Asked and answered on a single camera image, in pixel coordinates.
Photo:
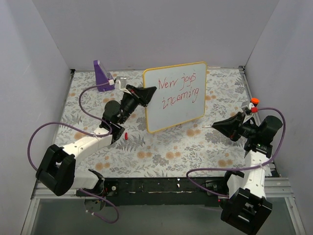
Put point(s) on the yellow framed whiteboard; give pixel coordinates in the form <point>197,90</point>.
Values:
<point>179,96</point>

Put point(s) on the purple wedge stand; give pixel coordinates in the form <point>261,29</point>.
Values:
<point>104,80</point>

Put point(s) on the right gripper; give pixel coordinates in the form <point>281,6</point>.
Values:
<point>237,129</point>

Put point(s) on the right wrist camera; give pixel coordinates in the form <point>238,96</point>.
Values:
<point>246,111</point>

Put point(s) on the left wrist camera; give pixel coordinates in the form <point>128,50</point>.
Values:
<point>119,83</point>

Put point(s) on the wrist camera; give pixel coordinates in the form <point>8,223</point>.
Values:
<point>119,83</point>
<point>246,111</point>

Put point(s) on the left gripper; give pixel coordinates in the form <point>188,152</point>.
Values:
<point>136,93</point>

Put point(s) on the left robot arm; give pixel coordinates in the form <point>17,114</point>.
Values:
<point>57,170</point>

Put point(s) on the floral table mat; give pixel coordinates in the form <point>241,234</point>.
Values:
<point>187,149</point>

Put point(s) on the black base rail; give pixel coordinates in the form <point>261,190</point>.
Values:
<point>164,191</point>

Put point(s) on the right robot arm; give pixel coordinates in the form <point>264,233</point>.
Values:
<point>247,207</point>

